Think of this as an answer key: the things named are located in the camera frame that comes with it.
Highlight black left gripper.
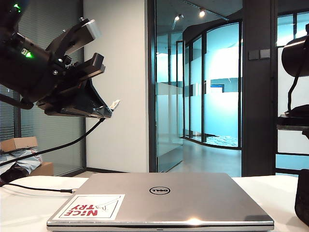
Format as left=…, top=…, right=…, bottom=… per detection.
left=36, top=53, right=114, bottom=119

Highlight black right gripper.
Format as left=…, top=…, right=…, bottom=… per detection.
left=277, top=104, right=309, bottom=136

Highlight black braided charging cable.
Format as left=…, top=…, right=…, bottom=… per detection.
left=0, top=99, right=121, bottom=167

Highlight grey window blinds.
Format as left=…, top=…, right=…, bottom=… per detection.
left=18, top=0, right=84, bottom=176

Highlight black plastic bag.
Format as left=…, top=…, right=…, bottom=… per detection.
left=0, top=164, right=31, bottom=183

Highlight white NICE TRY sticker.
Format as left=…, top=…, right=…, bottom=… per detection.
left=53, top=193, right=126, bottom=220

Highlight silver Dell laptop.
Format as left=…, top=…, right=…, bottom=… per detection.
left=46, top=172, right=275, bottom=232

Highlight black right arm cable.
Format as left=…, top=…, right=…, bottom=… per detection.
left=287, top=67, right=305, bottom=114

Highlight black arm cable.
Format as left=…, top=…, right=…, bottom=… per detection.
left=0, top=93, right=33, bottom=110
left=287, top=67, right=305, bottom=114

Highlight black left camera bracket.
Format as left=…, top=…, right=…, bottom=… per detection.
left=45, top=16, right=97, bottom=57

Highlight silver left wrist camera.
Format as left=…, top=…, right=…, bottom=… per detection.
left=81, top=20, right=101, bottom=41

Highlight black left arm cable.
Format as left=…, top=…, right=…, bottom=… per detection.
left=0, top=93, right=33, bottom=110

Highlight thin black cable silver plug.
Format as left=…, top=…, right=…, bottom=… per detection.
left=0, top=182, right=79, bottom=194

